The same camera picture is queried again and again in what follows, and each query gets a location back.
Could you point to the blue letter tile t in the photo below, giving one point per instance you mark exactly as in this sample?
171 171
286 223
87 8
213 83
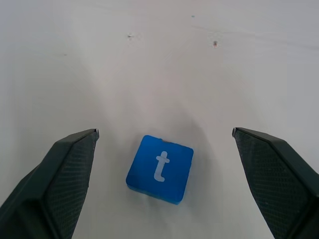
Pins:
159 171

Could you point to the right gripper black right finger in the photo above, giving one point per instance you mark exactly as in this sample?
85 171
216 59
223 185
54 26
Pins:
279 189

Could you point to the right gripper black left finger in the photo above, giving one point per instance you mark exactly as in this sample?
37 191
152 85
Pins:
45 194

